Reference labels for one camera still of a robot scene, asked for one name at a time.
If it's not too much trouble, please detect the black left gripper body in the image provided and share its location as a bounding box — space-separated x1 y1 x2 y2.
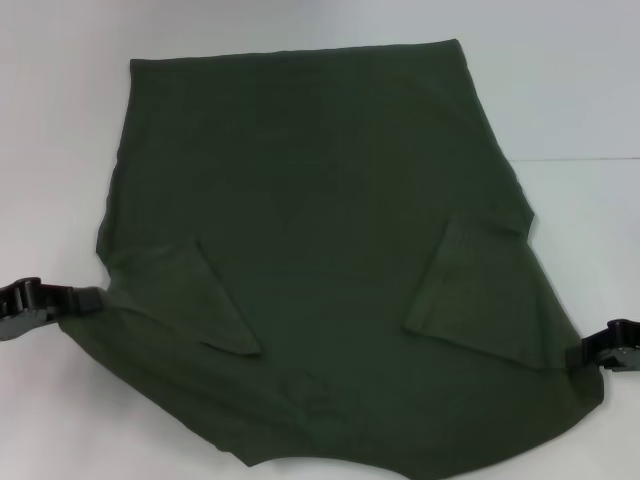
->
0 275 54 343

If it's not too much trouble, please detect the dark green t-shirt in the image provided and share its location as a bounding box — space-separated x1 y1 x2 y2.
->
57 38 607 480

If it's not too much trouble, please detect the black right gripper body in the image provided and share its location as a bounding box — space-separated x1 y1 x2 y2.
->
593 318 640 374

